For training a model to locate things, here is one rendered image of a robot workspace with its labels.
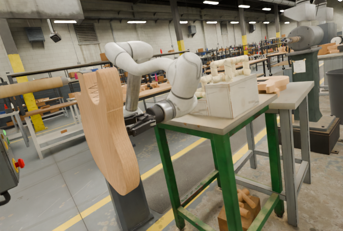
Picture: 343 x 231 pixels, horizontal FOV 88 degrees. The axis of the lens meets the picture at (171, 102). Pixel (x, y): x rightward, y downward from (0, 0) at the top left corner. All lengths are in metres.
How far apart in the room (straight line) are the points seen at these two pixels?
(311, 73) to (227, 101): 1.69
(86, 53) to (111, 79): 11.87
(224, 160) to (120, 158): 0.52
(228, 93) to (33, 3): 0.73
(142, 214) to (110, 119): 1.37
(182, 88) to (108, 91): 0.34
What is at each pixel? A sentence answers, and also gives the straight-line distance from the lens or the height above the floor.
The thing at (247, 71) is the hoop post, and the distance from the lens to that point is 1.03.
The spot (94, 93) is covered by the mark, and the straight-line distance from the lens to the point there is 0.56.
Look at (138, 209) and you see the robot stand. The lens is 1.72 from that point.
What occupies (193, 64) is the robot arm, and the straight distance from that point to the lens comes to 0.65.
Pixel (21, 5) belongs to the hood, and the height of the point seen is 1.41.
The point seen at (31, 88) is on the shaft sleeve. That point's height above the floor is 1.24.
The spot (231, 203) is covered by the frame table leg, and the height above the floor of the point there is 0.54.
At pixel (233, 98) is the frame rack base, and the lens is 0.88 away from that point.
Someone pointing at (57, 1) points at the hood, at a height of 1.42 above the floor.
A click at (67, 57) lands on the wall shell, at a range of 12.01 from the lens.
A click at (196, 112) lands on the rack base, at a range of 1.03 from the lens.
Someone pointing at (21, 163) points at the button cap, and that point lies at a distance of 0.93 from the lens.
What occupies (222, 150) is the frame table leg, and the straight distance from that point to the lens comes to 0.85.
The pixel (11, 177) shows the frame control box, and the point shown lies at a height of 0.96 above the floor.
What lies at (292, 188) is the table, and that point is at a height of 0.30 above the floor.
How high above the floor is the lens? 1.23
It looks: 11 degrees down
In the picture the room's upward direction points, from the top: 11 degrees counter-clockwise
